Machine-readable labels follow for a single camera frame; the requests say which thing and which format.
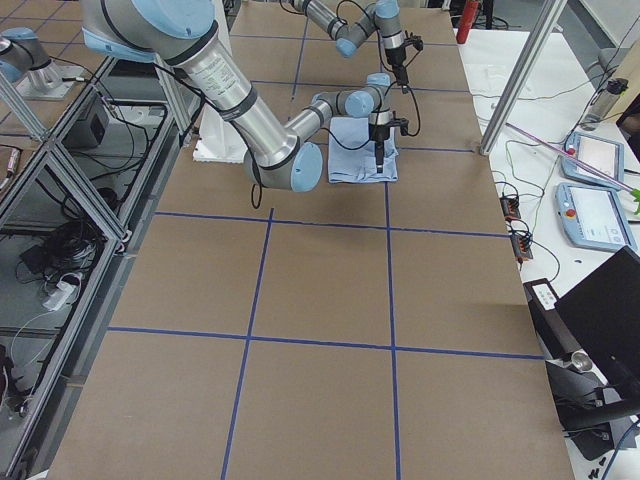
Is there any light blue t-shirt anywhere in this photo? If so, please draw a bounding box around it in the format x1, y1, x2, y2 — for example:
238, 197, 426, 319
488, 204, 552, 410
328, 117, 398, 184

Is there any small orange circuit board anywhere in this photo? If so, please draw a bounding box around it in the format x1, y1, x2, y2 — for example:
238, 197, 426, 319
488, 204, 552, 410
500, 196, 521, 221

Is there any lower teach pendant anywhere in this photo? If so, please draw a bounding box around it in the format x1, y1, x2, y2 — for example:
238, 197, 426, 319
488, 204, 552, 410
555, 182, 637, 252

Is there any black laptop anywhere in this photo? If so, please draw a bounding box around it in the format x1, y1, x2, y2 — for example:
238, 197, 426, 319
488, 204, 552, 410
556, 246, 639, 398

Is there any aluminium frame post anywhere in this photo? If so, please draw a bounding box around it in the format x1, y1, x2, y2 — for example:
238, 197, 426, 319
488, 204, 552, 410
479, 0, 567, 156

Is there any red bottle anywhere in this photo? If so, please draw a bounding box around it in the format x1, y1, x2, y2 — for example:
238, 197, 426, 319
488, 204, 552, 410
456, 0, 479, 45

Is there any brown paper table cover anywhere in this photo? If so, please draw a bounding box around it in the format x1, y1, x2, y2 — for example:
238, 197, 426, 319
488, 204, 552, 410
49, 9, 573, 479

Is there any black box with label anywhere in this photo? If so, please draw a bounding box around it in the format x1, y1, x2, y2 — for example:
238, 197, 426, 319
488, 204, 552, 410
523, 278, 594, 373

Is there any upper teach pendant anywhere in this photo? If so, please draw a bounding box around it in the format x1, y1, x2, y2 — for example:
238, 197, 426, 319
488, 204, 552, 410
561, 132, 624, 190

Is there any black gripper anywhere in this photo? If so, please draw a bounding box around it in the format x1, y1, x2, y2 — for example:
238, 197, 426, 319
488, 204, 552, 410
382, 31, 423, 93
368, 110, 408, 174

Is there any clear water bottle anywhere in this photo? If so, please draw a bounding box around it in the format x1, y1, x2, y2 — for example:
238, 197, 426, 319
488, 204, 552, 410
582, 78, 628, 131

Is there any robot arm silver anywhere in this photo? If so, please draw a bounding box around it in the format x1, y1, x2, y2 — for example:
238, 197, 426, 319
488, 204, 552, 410
81, 1, 401, 192
280, 0, 424, 94

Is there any teach pendant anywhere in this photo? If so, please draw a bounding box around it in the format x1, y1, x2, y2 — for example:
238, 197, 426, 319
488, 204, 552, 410
561, 132, 624, 190
555, 182, 637, 252

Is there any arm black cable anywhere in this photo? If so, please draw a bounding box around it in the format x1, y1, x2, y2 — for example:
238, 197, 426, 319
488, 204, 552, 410
329, 0, 426, 66
159, 64, 421, 210

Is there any aluminium frame rack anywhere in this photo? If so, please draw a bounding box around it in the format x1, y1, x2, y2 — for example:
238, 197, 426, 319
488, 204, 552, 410
1, 60, 197, 479

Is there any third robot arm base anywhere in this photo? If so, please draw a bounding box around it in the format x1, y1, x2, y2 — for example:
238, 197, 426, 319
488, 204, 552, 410
1, 27, 84, 101

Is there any purple stick green tip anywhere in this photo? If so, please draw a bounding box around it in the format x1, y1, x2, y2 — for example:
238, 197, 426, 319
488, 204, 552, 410
505, 122, 640, 204

